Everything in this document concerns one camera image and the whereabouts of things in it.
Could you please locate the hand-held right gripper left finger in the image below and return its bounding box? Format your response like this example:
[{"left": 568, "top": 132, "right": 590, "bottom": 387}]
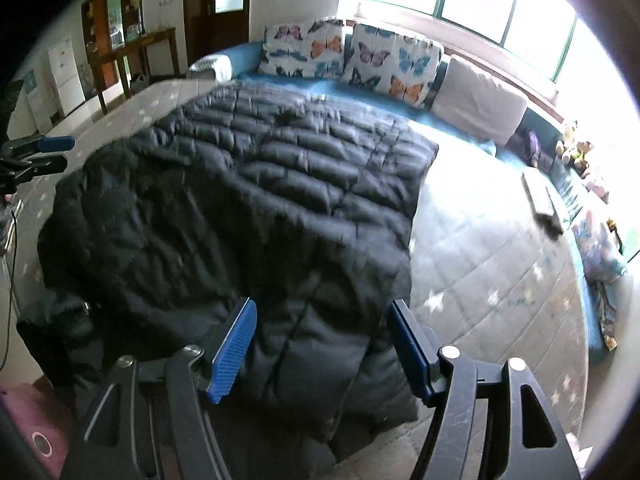
[{"left": 60, "top": 296, "right": 258, "bottom": 480}]

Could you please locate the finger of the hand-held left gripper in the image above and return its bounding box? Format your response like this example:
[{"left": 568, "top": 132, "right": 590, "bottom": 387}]
[
  {"left": 7, "top": 153, "right": 69, "bottom": 181},
  {"left": 9, "top": 135, "right": 76, "bottom": 157}
]

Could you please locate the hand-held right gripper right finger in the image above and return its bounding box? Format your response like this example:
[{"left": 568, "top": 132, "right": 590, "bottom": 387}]
[{"left": 386, "top": 299, "right": 581, "bottom": 480}]

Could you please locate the black puffer jacket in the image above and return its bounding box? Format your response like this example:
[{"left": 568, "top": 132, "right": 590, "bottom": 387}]
[{"left": 17, "top": 80, "right": 441, "bottom": 466}]

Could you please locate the blue printed board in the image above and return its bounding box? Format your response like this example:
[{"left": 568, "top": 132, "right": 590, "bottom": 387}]
[{"left": 22, "top": 69, "right": 53, "bottom": 133}]

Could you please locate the white refrigerator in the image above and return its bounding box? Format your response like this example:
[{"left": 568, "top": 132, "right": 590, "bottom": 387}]
[{"left": 47, "top": 35, "right": 87, "bottom": 113}]

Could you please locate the grey star quilted mattress pad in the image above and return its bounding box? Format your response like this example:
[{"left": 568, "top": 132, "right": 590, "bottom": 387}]
[{"left": 20, "top": 77, "right": 593, "bottom": 480}]

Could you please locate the wooden display cabinet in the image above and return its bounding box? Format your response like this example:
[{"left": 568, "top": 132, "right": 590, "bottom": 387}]
[{"left": 80, "top": 0, "right": 146, "bottom": 101}]

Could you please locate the wooden side table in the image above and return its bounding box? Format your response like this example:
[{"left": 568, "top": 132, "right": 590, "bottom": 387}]
[{"left": 92, "top": 27, "right": 181, "bottom": 115}]

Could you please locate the grey folded blanket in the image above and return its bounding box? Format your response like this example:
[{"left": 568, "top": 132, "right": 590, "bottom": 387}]
[{"left": 187, "top": 54, "right": 233, "bottom": 81}]

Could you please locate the brown wooden door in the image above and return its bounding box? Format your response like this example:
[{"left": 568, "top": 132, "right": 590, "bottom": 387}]
[{"left": 184, "top": 0, "right": 253, "bottom": 61}]

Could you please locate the long grey flat box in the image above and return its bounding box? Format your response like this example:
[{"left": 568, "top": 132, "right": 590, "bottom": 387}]
[{"left": 521, "top": 167, "right": 566, "bottom": 236}]

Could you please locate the pastel printed cushion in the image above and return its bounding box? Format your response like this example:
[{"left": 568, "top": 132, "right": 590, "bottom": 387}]
[{"left": 570, "top": 205, "right": 628, "bottom": 283}]

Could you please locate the purple cloth toy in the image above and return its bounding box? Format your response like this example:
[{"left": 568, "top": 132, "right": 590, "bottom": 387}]
[{"left": 522, "top": 130, "right": 543, "bottom": 166}]

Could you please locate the brown bear plush toy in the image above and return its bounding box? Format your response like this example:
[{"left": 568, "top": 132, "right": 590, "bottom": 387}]
[{"left": 555, "top": 140, "right": 596, "bottom": 173}]

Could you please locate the white pillow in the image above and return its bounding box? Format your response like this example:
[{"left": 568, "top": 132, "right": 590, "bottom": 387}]
[{"left": 430, "top": 56, "right": 528, "bottom": 147}]

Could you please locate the butterfly print pillow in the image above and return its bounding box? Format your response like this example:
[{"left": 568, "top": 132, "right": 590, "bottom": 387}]
[
  {"left": 259, "top": 17, "right": 346, "bottom": 81},
  {"left": 341, "top": 22, "right": 445, "bottom": 108}
]

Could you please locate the black cable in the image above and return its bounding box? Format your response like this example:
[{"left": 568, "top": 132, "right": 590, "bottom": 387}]
[{"left": 0, "top": 207, "right": 18, "bottom": 368}]

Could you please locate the pink object with white ring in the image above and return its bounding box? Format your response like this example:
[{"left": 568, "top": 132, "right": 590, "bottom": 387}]
[{"left": 0, "top": 382, "right": 76, "bottom": 480}]

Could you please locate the blue bed frame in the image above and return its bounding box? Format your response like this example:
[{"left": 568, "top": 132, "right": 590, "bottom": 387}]
[{"left": 187, "top": 40, "right": 628, "bottom": 366}]

